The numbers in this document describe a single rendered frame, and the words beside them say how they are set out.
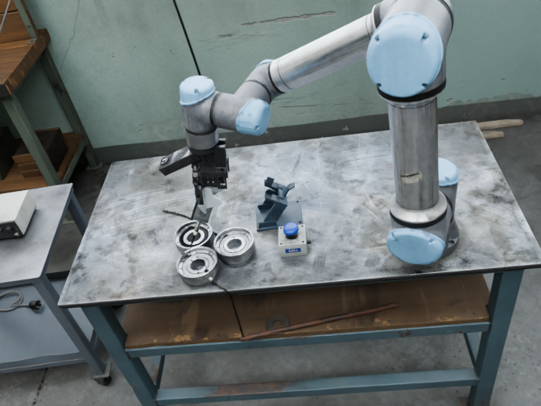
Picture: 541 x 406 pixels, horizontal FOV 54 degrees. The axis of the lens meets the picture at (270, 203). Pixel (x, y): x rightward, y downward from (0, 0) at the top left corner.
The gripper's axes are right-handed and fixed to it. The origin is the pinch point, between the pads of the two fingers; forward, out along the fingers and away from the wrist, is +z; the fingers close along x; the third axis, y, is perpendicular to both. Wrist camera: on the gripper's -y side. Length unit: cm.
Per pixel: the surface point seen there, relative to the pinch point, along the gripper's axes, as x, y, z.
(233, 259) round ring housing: -10.2, 8.2, 9.3
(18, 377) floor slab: 9, -87, 106
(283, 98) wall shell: 156, 20, 64
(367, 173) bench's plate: 22, 45, 7
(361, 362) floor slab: 7, 50, 87
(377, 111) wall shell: 156, 73, 73
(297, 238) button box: -6.2, 24.2, 5.3
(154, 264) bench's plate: -7.3, -13.6, 14.9
